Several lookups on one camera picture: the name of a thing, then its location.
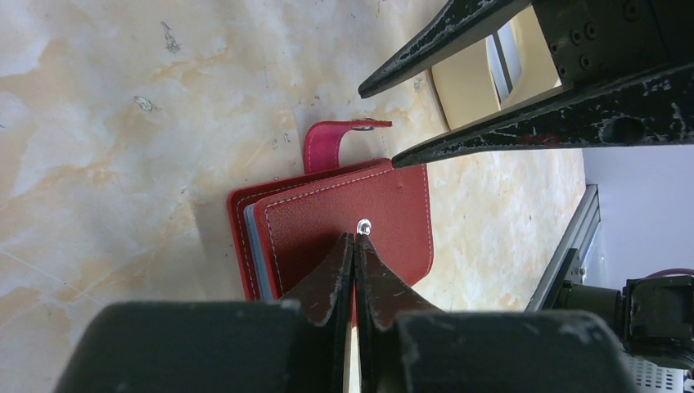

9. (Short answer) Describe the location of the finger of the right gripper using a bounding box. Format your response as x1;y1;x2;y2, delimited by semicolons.
358;0;531;98
392;63;693;168

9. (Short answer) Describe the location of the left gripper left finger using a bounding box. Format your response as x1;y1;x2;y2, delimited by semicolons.
56;233;355;392

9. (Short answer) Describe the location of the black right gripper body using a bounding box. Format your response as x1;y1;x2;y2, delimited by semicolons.
532;1;693;84

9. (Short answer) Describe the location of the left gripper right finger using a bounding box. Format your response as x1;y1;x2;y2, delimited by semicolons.
354;235;637;392

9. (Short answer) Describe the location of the black striped card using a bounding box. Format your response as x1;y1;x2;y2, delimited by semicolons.
485;22;522;103

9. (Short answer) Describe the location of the red leather card holder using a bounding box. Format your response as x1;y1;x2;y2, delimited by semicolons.
227;118;434;300

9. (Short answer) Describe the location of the beige oval tray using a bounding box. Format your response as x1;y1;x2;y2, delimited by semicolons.
430;7;561;129

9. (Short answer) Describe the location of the aluminium frame rail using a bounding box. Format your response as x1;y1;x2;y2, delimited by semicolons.
525;184;601;312

